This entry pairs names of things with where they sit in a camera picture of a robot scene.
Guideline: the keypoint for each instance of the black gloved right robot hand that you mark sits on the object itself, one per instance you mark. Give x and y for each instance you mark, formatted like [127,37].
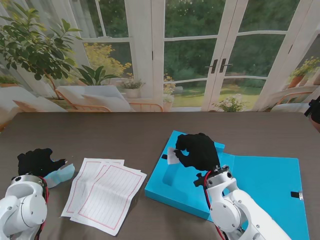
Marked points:
[200,152]

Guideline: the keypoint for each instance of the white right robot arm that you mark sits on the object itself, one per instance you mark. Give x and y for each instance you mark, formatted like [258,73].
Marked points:
[230,207]

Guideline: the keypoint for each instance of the printed garden window backdrop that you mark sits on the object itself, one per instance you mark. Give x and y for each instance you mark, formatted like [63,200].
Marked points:
[190,50]

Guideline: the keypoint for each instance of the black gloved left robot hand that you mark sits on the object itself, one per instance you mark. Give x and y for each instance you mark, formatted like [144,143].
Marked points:
[35,162]

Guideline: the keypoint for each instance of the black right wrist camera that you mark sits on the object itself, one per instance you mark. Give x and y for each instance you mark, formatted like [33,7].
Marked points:
[200,179]

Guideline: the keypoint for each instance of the blue plastic file box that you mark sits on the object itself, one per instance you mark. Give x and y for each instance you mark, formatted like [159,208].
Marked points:
[265,180]

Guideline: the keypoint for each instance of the red-lined white paper sheet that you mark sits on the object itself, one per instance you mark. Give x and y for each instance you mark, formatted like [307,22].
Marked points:
[80,180]
[98,172]
[110,197]

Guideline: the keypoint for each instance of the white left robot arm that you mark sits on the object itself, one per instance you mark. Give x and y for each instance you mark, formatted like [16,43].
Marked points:
[22,207]

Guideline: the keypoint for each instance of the white peeled label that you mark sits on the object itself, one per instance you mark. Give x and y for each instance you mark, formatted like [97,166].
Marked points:
[172,157]

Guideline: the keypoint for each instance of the black tripod stand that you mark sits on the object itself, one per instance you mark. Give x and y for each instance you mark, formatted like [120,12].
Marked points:
[312,106]

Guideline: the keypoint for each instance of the blue-backed white label roll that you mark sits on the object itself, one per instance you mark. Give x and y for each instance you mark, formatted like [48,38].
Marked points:
[62,173]

